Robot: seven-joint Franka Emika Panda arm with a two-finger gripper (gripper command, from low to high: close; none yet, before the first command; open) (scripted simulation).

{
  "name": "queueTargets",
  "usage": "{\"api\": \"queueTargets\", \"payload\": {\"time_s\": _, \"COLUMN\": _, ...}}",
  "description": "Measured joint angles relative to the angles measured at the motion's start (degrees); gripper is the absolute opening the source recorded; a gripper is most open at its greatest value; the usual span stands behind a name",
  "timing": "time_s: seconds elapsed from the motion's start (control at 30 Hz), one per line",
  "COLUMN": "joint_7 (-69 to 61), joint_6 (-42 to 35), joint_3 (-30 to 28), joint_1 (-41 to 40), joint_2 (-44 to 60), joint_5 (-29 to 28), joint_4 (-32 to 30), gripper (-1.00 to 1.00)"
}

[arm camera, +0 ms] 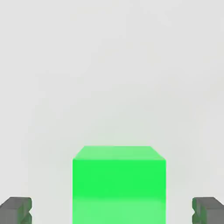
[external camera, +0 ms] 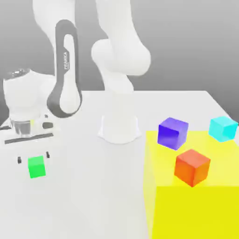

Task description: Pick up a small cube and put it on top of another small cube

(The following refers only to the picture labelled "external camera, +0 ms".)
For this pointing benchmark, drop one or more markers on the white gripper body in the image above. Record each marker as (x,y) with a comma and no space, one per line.
(28,144)

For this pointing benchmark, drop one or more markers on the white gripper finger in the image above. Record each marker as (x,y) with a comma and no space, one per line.
(47,155)
(19,160)

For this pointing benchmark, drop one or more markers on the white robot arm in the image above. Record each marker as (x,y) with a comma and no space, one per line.
(119,56)

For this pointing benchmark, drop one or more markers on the small green cube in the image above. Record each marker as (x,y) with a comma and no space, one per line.
(36,167)

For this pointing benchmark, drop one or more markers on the small purple cube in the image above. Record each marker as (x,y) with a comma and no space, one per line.
(171,133)

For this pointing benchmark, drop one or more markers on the small orange cube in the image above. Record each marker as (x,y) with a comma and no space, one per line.
(192,168)

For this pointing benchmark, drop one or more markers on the small cyan cube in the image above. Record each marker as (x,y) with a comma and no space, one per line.
(222,128)

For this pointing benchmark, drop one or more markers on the large yellow box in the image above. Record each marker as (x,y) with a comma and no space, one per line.
(196,211)

